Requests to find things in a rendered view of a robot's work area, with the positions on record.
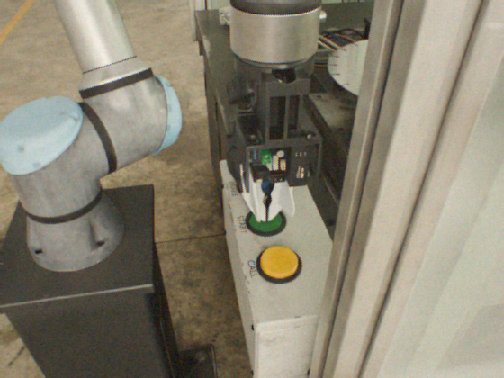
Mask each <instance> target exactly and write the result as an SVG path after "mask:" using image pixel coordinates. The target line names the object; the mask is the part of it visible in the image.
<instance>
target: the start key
mask: <svg viewBox="0 0 504 378"><path fill-rule="evenodd" d="M249 224H250V226H251V227H252V228H253V229H256V230H259V231H264V232H268V231H274V230H276V229H279V228H280V227H281V226H282V225H283V219H282V216H281V215H280V214H279V213H277V214H276V215H275V216H274V218H273V219H272V220H270V221H261V220H260V221H257V218H256V215H255V214H254V213H252V214H251V216H250V218H249Z"/></svg>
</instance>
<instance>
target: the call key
mask: <svg viewBox="0 0 504 378"><path fill-rule="evenodd" d="M261 268H262V269H263V271H264V272H265V274H266V275H268V276H272V277H275V278H285V277H288V276H291V275H293V274H294V273H295V272H296V271H297V268H298V257H297V256H296V254H295V253H293V252H292V251H291V250H290V249H289V248H288V247H283V246H274V247H270V248H268V249H267V250H266V252H265V253H263V255H262V256H261Z"/></svg>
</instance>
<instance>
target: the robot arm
mask: <svg viewBox="0 0 504 378"><path fill-rule="evenodd" d="M51 1H52V3H53V4H54V6H55V8H56V10H57V14H58V18H59V19H60V21H61V23H62V24H63V29H64V31H65V33H66V35H67V37H68V39H69V44H70V45H71V48H72V50H73V51H74V53H75V57H76V60H77V63H78V65H79V66H80V68H81V72H82V74H83V75H82V79H81V81H80V86H79V87H78V91H79V94H80V96H81V98H82V100H83V101H82V102H79V103H77V102H76V101H73V100H72V99H70V98H67V97H65V96H52V98H50V99H49V98H48V97H44V98H40V99H38V100H34V101H32V102H30V103H26V104H23V105H21V106H20V107H19V108H17V109H15V110H14V111H12V112H10V113H9V114H8V115H6V117H5V118H3V120H2V122H1V123H0V161H1V164H2V166H3V168H4V170H5V171H6V172H7V174H8V175H9V176H10V178H11V182H12V184H13V187H14V189H15V191H16V192H17V196H18V197H19V199H20V202H21V204H22V206H23V208H24V211H25V213H26V215H27V246H28V248H29V250H30V251H31V256H32V258H33V259H34V261H35V262H37V263H38V265H40V266H42V267H44V268H45V269H48V270H54V271H78V270H81V269H84V268H87V267H89V266H91V265H96V264H98V263H99V262H100V261H102V260H104V259H105V258H106V257H108V256H109V255H110V254H111V253H112V252H113V251H114V250H115V249H116V248H117V247H118V246H119V244H120V242H121V241H122V237H123V235H124V224H123V221H122V216H121V214H120V212H119V210H118V209H117V207H116V206H115V205H114V204H113V203H112V201H111V199H110V198H109V197H108V196H107V195H106V194H105V193H104V190H103V188H102V185H101V182H100V179H101V178H103V177H105V176H107V175H109V174H112V173H114V172H116V171H119V170H120V169H122V168H124V167H126V166H130V165H132V164H133V163H135V162H137V161H140V160H141V159H143V158H147V157H149V156H154V155H156V154H157V153H158V152H159V151H160V150H161V149H165V148H167V147H169V146H171V144H173V143H174V142H175V141H176V140H177V139H178V135H179V131H180V130H181V125H182V115H181V110H180V105H179V100H178V97H177V95H176V92H175V90H174V88H173V87H170V83H169V82H168V81H167V80H166V79H165V78H164V77H162V76H158V75H153V72H152V69H151V65H149V64H147V63H145V62H144V61H141V60H139V59H138V58H137V55H136V53H135V50H134V48H133V47H132V44H131V38H130V35H129V34H128V32H127V29H126V27H125V22H124V20H123V19H122V15H121V12H120V10H119V6H118V4H117V1H116V0H51ZM321 3H322V0H229V23H230V45H231V49H232V50H233V51H234V52H235V53H234V56H235V69H234V70H235V72H237V74H236V75H235V76H234V78H233V79H232V80H230V81H229V82H228V83H227V84H226V92H227V99H228V105H233V104H237V105H238V110H237V111H236V112H234V114H233V115H232V116H230V120H231V124H233V127H232V132H229V133H226V134H225V136H226V146H225V160H226V164H227V168H228V170H229V172H230V173H231V175H232V176H233V179H234V180H235V181H236V182H237V184H238V186H239V188H240V191H241V195H242V197H244V199H245V201H246V202H247V205H248V206H249V209H250V210H251V211H252V212H253V213H254V214H255V215H256V219H257V221H260V220H261V221H271V220H272V219H273V218H274V217H275V215H276V214H277V213H278V212H279V211H280V210H281V209H282V208H283V210H284V212H286V213H287V215H288V216H289V217H290V218H291V217H293V215H294V212H295V205H294V200H293V194H292V189H293V188H294V187H299V186H306V185H307V177H309V176H310V177H311V179H312V181H313V182H314V184H315V185H317V184H318V181H319V174H320V162H321V156H322V141H323V139H322V136H321V134H320V133H319V131H318V130H317V128H316V126H315V125H314V122H313V121H312V119H311V117H310V116H309V115H308V113H307V112H306V109H305V107H302V104H303V95H308V94H309V93H310V83H311V79H310V78H309V76H310V75H311V74H312V72H313V67H314V59H315V52H316V51H317V49H318V43H319V34H320V23H324V22H325V21H326V18H327V15H326V13H325V12H324V11H321ZM314 147H315V149H317V157H316V165H315V167H314V165H313V159H314ZM268 180H271V181H270V183H269V184H268V190H269V194H268V196H267V197H266V200H265V201H264V197H265V192H264V189H263V187H262V185H261V184H262V182H264V181H268Z"/></svg>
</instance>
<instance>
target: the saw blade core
mask: <svg viewBox="0 0 504 378"><path fill-rule="evenodd" d="M367 43H368V40H361V41H358V42H355V43H353V44H352V43H351V44H349V45H345V46H343V47H342V48H340V49H338V50H336V51H335V52H334V53H333V54H332V55H331V57H330V58H329V59H328V72H329V74H330V75H331V77H332V78H333V80H334V81H336V83H337V84H338V85H340V86H341V87H342V88H344V89H346V90H347V91H348V92H349V93H351V94H352V95H354V96H359V89H360V84H361V80H362V74H363V70H364V66H365V53H366V48H367Z"/></svg>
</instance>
